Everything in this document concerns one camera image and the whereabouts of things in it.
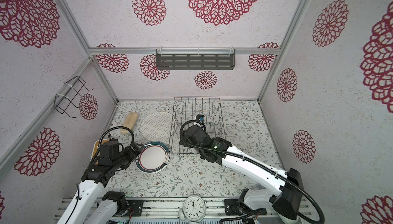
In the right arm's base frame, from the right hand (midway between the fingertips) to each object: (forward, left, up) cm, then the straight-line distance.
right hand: (185, 133), depth 73 cm
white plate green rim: (-2, +20, -23) cm, 31 cm away
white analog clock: (-28, -5, -20) cm, 35 cm away
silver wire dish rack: (+35, +5, -22) cm, 42 cm away
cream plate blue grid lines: (+21, +23, -24) cm, 39 cm away
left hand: (-5, +24, -12) cm, 28 cm away
